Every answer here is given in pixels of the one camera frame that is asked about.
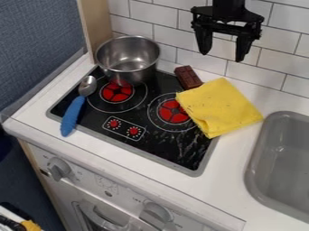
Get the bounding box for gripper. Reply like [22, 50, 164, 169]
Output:
[189, 5, 266, 63]

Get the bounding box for silver pot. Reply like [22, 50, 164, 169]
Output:
[94, 35, 163, 88]

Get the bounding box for brown toy chocolate bar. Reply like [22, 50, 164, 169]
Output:
[173, 65, 204, 90]

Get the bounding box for yellow cloth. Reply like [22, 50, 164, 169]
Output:
[173, 77, 265, 140]

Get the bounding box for toy stove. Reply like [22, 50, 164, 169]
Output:
[44, 65, 221, 178]

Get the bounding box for toy sink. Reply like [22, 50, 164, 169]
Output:
[243, 110, 309, 224]

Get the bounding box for blue handled silver spoon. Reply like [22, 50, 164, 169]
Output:
[59, 75, 98, 138]

